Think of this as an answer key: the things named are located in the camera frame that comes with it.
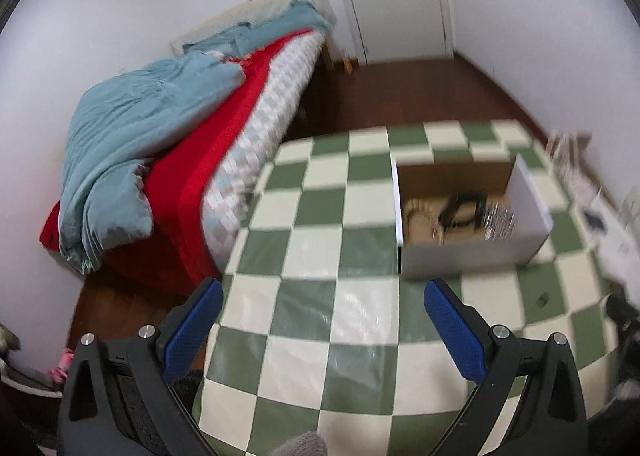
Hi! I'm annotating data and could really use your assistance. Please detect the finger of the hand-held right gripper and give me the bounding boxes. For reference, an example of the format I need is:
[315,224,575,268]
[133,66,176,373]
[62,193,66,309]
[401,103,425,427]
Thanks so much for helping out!
[606,293,640,337]

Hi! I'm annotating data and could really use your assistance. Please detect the large blue blanket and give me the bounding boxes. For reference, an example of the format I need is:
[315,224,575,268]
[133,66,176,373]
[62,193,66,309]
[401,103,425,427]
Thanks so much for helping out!
[59,52,247,273]

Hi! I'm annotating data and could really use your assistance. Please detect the wooden bead bracelet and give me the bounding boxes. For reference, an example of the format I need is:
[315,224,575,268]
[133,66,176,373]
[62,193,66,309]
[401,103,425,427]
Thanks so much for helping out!
[404,198,446,242]

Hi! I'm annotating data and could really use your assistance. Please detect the green white checkered tablecloth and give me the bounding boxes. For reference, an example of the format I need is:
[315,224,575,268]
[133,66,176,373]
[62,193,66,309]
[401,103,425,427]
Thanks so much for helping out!
[192,118,640,456]

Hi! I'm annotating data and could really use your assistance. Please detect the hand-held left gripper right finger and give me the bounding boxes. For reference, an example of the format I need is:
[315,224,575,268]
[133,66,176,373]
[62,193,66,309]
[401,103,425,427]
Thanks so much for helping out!
[424,278,589,456]

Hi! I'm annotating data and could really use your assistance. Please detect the silver chain bracelet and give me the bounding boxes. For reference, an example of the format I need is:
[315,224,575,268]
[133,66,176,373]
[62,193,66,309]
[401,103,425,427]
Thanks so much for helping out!
[482,203,516,239]

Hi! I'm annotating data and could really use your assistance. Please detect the white door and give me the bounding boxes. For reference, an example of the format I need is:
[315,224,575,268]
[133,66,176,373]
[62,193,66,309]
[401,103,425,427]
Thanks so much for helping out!
[325,0,456,64]

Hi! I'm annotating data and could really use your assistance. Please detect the black wristband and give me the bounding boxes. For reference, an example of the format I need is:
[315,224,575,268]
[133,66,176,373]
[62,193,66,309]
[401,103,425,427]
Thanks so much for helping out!
[440,191,488,232]

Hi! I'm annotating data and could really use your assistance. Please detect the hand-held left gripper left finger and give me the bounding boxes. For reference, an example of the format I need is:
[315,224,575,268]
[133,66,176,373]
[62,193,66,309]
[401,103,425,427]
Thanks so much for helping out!
[57,278,224,456]

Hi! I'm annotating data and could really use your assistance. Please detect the patterned white tote bag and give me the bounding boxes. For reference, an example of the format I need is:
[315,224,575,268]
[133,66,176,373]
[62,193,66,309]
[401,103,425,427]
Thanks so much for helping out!
[547,131,591,187]

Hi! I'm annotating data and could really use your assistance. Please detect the small pink object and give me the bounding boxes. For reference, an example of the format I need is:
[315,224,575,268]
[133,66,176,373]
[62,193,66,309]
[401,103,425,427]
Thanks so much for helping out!
[50,353,71,382]

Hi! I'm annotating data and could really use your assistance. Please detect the white cardboard box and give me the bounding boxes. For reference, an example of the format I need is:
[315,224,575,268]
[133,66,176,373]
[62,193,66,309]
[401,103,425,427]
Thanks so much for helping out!
[392,156,555,281]

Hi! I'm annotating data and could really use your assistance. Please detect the beige pillow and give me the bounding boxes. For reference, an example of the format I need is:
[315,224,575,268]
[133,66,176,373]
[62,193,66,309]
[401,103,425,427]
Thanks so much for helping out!
[172,0,336,54]

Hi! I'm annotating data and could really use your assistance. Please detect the person's left hand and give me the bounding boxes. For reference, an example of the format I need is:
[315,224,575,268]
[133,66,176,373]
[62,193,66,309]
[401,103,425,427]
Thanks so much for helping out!
[272,431,328,456]

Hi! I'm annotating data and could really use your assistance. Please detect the small blue blanket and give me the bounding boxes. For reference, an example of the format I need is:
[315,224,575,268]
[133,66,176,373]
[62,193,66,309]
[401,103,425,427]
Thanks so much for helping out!
[182,1,333,57]

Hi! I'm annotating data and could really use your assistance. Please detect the diamond pattern mattress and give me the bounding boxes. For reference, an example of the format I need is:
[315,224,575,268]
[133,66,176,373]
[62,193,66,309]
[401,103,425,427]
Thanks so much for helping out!
[202,31,328,272]

